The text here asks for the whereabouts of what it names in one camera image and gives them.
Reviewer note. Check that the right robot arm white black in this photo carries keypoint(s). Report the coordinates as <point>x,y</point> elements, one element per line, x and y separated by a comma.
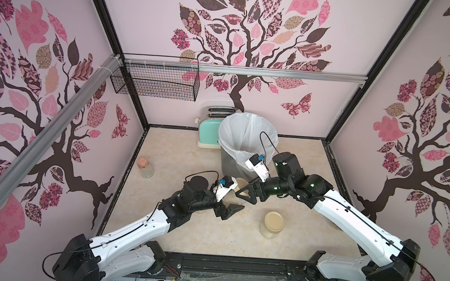
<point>386,258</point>

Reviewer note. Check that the aluminium rail left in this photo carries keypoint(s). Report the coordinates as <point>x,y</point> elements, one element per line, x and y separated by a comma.
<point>24,162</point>

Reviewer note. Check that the aluminium rail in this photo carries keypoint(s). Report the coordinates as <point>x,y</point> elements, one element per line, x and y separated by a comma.
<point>250,71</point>
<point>24,162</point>

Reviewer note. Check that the small jar pink lid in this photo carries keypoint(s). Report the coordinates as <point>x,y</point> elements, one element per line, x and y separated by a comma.
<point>145,168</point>

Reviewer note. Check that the mint green toaster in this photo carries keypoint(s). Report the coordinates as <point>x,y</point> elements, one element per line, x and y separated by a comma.
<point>209,123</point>

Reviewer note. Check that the black wire basket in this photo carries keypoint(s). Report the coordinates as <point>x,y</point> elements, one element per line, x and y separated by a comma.
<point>158,76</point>

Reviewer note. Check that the aluminium rail back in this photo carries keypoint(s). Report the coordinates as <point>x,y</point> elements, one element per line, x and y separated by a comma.
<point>250,71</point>

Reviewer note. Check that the white trash bag liner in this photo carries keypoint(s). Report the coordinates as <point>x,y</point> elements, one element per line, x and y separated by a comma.
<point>242,135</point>

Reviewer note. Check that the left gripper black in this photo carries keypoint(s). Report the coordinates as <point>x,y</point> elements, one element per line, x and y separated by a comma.
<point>232,209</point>

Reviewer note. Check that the glass jar tan lid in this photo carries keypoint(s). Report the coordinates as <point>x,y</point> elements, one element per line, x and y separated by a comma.
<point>271,225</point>
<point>241,184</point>

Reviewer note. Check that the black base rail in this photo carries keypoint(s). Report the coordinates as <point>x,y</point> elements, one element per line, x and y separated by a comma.
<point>200,267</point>

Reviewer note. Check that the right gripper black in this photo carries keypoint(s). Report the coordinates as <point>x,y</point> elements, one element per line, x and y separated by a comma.
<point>263,189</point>

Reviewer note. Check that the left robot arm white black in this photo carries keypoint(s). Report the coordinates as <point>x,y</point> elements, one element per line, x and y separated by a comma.
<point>133,248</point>

